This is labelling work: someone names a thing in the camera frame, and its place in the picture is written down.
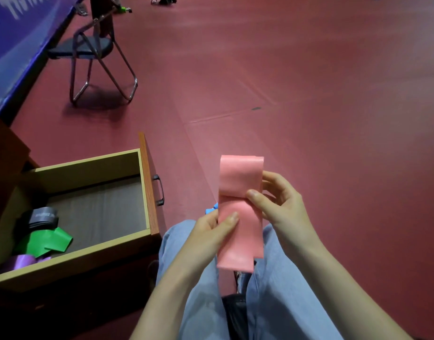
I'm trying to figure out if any black drawer handle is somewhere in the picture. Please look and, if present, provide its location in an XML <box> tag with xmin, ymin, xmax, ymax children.
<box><xmin>152</xmin><ymin>175</ymin><xmax>165</xmax><ymax>206</ymax></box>

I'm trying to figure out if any person's shoe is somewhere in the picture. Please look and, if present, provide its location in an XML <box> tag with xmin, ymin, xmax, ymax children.
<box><xmin>148</xmin><ymin>260</ymin><xmax>159</xmax><ymax>291</ymax></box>
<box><xmin>235</xmin><ymin>272</ymin><xmax>252</xmax><ymax>294</ymax></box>

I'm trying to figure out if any grey resistance band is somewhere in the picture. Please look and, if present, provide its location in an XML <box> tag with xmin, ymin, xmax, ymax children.
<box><xmin>20</xmin><ymin>207</ymin><xmax>59</xmax><ymax>230</ymax></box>

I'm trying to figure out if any person's left leg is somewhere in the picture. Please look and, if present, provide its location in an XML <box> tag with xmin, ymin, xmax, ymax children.
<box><xmin>156</xmin><ymin>219</ymin><xmax>230</xmax><ymax>340</ymax></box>

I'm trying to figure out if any person's right shoe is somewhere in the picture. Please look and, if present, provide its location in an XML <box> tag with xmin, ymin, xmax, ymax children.
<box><xmin>235</xmin><ymin>272</ymin><xmax>252</xmax><ymax>294</ymax></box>

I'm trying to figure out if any metal frame chair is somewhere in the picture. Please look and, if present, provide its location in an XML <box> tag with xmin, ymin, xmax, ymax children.
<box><xmin>47</xmin><ymin>0</ymin><xmax>138</xmax><ymax>105</ymax></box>

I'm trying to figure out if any person's leg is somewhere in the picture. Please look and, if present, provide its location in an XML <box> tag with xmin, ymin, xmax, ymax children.
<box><xmin>156</xmin><ymin>219</ymin><xmax>230</xmax><ymax>340</ymax></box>
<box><xmin>238</xmin><ymin>222</ymin><xmax>343</xmax><ymax>340</ymax></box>

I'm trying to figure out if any person's left shoe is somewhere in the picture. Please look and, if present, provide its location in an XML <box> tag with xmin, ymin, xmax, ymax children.
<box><xmin>148</xmin><ymin>260</ymin><xmax>159</xmax><ymax>291</ymax></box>

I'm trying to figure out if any black seat cushion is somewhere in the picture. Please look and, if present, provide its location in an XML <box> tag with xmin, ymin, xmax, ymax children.
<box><xmin>222</xmin><ymin>293</ymin><xmax>250</xmax><ymax>340</ymax></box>

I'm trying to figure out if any wooden drawer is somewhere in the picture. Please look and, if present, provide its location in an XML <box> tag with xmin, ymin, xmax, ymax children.
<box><xmin>0</xmin><ymin>132</ymin><xmax>165</xmax><ymax>293</ymax></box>

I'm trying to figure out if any person's right leg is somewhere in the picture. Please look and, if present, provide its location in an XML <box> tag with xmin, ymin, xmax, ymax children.
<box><xmin>238</xmin><ymin>222</ymin><xmax>343</xmax><ymax>340</ymax></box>

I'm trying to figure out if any person's right forearm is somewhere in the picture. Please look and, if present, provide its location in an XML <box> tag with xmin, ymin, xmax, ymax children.
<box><xmin>294</xmin><ymin>240</ymin><xmax>410</xmax><ymax>340</ymax></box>

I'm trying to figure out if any pink resistance band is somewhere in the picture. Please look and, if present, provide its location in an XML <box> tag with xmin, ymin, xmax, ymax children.
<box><xmin>217</xmin><ymin>154</ymin><xmax>265</xmax><ymax>273</ymax></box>

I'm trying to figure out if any purple resistance band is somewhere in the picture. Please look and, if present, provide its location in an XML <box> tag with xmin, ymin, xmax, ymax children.
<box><xmin>0</xmin><ymin>255</ymin><xmax>51</xmax><ymax>273</ymax></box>

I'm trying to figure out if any person's right hand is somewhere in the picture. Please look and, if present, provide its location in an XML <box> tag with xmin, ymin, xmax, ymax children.
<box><xmin>246</xmin><ymin>170</ymin><xmax>322</xmax><ymax>259</ymax></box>

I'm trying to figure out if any person's left hand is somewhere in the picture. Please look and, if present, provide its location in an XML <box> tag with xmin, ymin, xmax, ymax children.
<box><xmin>174</xmin><ymin>208</ymin><xmax>240</xmax><ymax>280</ymax></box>

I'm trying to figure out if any green resistance band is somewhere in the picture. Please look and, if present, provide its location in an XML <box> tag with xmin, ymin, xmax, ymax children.
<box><xmin>13</xmin><ymin>227</ymin><xmax>73</xmax><ymax>258</ymax></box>

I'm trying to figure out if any dark brown wooden cabinet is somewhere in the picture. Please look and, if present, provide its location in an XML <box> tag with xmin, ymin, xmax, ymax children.
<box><xmin>0</xmin><ymin>109</ymin><xmax>161</xmax><ymax>326</ymax></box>

